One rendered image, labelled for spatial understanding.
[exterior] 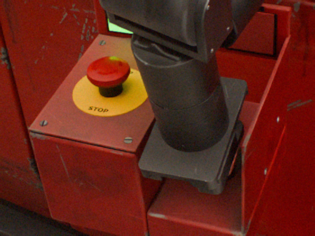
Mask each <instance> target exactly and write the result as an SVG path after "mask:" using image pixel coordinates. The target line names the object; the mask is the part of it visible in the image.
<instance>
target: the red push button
mask: <svg viewBox="0 0 315 236"><path fill-rule="evenodd" d="M130 73H131V68H130V66H129V65H128V63H127V61H126V60H124V59H122V58H120V57H103V58H99V59H97V60H95V61H93V62H92V63H91V64H90V65H89V66H88V69H87V74H86V76H87V79H88V80H89V81H90V82H91V83H92V84H93V85H95V86H97V87H99V91H100V95H102V96H103V97H105V98H113V97H117V96H119V95H120V94H121V93H122V91H123V83H124V82H125V81H126V80H127V79H128V76H129V74H130Z"/></svg>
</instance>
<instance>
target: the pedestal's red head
mask: <svg viewBox="0 0 315 236"><path fill-rule="evenodd" d="M93 1H94V8H95V13H96V20H97V26H98V33H99V35H98V36H97V37H96V38H95V40H94V41H93V42H92V44H91V46H90V47H89V48H88V49H87V51H86V52H85V54H84V55H83V56H82V57H81V58H80V60H79V61H78V62H77V63H76V65H75V67H74V68H73V69H72V71H71V72H70V74H69V75H68V76H67V77H66V79H65V80H64V81H63V83H62V84H61V86H60V87H59V88H58V90H57V91H55V93H54V94H53V96H52V97H51V98H50V100H49V101H48V102H47V104H46V105H45V107H44V108H43V110H42V111H41V112H40V114H39V115H38V116H37V118H36V119H35V120H34V121H33V123H32V124H31V125H30V128H29V129H28V130H29V131H30V134H29V135H30V140H31V144H32V147H33V151H34V155H35V158H36V161H37V165H38V169H39V173H40V177H41V180H42V184H43V188H44V192H45V195H46V199H47V203H48V208H49V209H50V212H51V217H52V218H53V219H55V220H60V221H64V222H67V223H72V224H76V225H80V226H85V227H88V228H90V229H94V230H99V231H102V232H107V233H111V234H115V235H120V236H255V235H256V232H257V230H258V228H259V225H260V222H261V220H262V217H263V214H264V210H265V208H266V205H267V202H268V199H269V196H270V193H271V191H272V189H273V186H274V184H275V181H276V178H277V174H278V172H279V169H280V166H281V163H282V160H283V158H284V155H285V151H286V128H287V124H286V117H287V93H288V80H289V45H290V43H291V35H290V17H291V8H290V7H284V6H278V5H273V4H264V3H262V5H261V7H264V12H267V13H275V14H277V47H276V55H277V57H269V56H261V55H258V54H253V53H246V52H238V51H231V50H226V49H225V48H218V50H217V51H218V52H226V53H233V54H238V55H245V56H252V57H256V58H263V59H268V60H275V61H277V62H276V64H275V67H274V69H273V71H272V74H271V77H270V78H269V82H268V84H267V86H266V89H265V91H264V93H263V96H262V99H261V100H260V103H255V102H248V101H244V104H243V106H242V110H241V112H240V115H239V118H238V120H240V121H242V123H243V126H244V136H243V138H242V141H241V145H240V147H241V150H242V165H241V167H240V169H239V171H238V172H237V174H236V175H235V176H234V177H232V178H231V179H230V180H228V181H226V184H225V187H224V190H223V192H221V193H220V194H209V193H204V192H199V190H198V188H196V187H194V186H193V185H191V184H190V183H189V181H183V180H177V179H171V178H165V177H164V178H163V180H162V181H161V180H155V179H149V178H145V177H143V176H142V173H141V170H140V168H139V165H138V163H139V161H140V158H141V156H142V153H143V150H144V148H145V145H146V143H147V142H148V140H149V137H150V134H151V132H152V129H153V127H154V124H155V121H156V119H155V116H154V113H153V110H152V107H151V103H150V101H149V98H148V99H147V100H145V102H144V103H143V104H141V105H140V106H139V107H138V108H136V109H134V111H131V112H129V113H126V114H123V115H119V116H110V117H101V116H93V115H89V114H87V113H85V112H83V111H81V110H80V109H78V107H77V106H76V104H75V103H74V100H73V90H74V87H75V86H76V84H77V83H78V81H79V80H80V79H82V78H83V77H85V76H86V74H87V69H88V66H89V65H90V64H91V63H92V62H93V61H95V60H97V59H99V58H103V57H120V58H122V59H124V60H126V61H127V63H128V65H129V66H130V68H131V69H134V70H137V71H139V69H138V67H137V64H136V61H135V57H134V54H133V52H132V48H131V38H132V35H125V34H118V33H110V32H107V25H106V17H105V10H104V9H103V8H102V7H101V5H100V3H99V0H93Z"/></svg>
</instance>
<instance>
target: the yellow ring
mask: <svg viewBox="0 0 315 236"><path fill-rule="evenodd" d="M147 99H148V95H147V93H146V90H145V87H144V84H143V82H142V78H141V75H140V72H139V71H137V70H134V69H131V72H130V74H129V76H128V78H127V80H126V81H125V82H124V83H123V91H122V93H121V94H120V95H119V96H117V97H113V98H105V97H103V96H102V95H100V91H99V87H97V86H95V85H93V84H92V83H91V82H90V81H89V80H88V79H87V76H85V77H83V78H82V79H80V80H79V81H78V83H77V84H76V86H75V87H74V90H73V100H74V103H75V104H76V106H77V107H78V109H80V110H81V111H83V112H85V113H87V114H89V115H93V116H101V117H110V116H119V115H123V114H126V113H129V112H131V111H134V109H136V108H138V107H139V106H140V105H141V104H143V103H144V102H145V100H147Z"/></svg>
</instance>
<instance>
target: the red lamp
mask: <svg viewBox="0 0 315 236"><path fill-rule="evenodd" d="M273 32H274V15H273V14H269V13H261V12H256V13H255V15H254V16H253V18H252V20H251V21H250V22H249V24H248V25H247V27H246V28H245V30H244V31H243V32H242V34H241V35H240V36H239V38H238V40H237V41H236V42H235V43H234V45H232V46H230V47H229V48H232V49H240V50H244V51H252V52H259V53H262V54H267V55H273Z"/></svg>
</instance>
